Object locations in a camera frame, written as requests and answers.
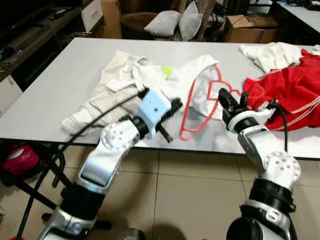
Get red plastic hanger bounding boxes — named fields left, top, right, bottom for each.
left=179, top=62, right=266, bottom=142

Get white T-shirt green print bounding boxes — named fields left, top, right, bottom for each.
left=107, top=54, right=223, bottom=123

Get red garment white stripes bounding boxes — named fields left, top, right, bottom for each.
left=241, top=48, right=320, bottom=132

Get brown cardboard box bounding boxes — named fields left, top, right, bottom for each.
left=224, top=15, right=281, bottom=44

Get dark brown armchair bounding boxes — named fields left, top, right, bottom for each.
left=120, top=0, right=201, bottom=41

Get white table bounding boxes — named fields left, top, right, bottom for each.
left=272, top=0, right=320, bottom=32

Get white drawer unit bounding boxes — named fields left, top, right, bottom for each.
left=80, top=0, right=104, bottom=33

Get grey robot foot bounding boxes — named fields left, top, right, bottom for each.
left=107, top=227, right=146, bottom=240

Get black remote control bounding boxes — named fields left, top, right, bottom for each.
left=47, top=6, right=73, bottom=21

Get dark TV stand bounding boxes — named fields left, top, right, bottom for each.
left=0, top=5, right=83, bottom=91

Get red bag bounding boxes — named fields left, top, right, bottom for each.
left=0, top=144, right=41, bottom=176

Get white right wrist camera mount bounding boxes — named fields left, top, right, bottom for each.
left=227, top=107, right=276, bottom=133

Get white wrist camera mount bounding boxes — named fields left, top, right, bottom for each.
left=227, top=107, right=276, bottom=133
left=136, top=89, right=172, bottom=126

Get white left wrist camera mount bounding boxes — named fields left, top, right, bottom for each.
left=136, top=89, right=172, bottom=126

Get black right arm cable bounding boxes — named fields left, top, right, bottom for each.
left=267, top=100, right=289, bottom=152

